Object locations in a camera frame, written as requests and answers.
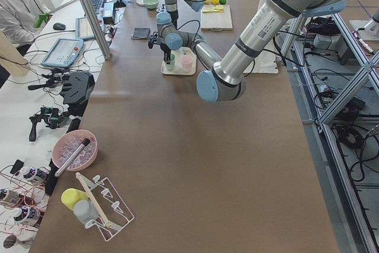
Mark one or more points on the yellow cup on rack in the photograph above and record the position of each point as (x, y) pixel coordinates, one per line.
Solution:
(71, 196)

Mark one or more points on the green bowl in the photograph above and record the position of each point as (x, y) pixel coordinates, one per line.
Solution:
(151, 4)

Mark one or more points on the pink bowl with ice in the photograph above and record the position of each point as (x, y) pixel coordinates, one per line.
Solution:
(72, 141)

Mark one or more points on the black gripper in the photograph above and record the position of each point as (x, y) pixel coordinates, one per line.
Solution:
(166, 49)

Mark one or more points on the wooden cutting board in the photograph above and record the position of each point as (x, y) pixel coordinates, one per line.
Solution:
(216, 21)

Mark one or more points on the aluminium frame post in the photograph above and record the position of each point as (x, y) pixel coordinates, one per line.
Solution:
(96, 29)

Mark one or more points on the blue teach pendant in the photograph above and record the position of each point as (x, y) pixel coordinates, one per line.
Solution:
(63, 53)

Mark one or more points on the pink cup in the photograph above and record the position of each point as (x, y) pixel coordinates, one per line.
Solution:
(186, 62)

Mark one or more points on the dark grey folded cloth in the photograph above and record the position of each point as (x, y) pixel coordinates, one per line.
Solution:
(140, 33)

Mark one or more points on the grey cup on rack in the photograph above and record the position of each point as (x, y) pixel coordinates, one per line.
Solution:
(85, 211)

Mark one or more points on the metal scoop with black tip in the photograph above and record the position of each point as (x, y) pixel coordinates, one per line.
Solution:
(73, 156)

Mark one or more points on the black computer mouse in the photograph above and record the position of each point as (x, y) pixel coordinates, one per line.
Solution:
(59, 26)

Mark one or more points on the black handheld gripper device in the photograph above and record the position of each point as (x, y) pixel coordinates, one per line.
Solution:
(51, 116)

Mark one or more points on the lower lemon slice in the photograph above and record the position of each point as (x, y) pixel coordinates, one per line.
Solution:
(218, 7)

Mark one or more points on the white wire cup rack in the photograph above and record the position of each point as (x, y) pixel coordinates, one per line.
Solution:
(114, 213)

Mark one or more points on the green cup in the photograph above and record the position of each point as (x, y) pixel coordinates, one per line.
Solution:
(170, 64)

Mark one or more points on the person in white hoodie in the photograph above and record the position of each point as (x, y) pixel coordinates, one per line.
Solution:
(18, 21)

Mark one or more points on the cream rabbit tray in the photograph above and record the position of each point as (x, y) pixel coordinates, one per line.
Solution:
(178, 67)

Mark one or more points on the yellow plastic knife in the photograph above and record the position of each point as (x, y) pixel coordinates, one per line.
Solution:
(212, 11)

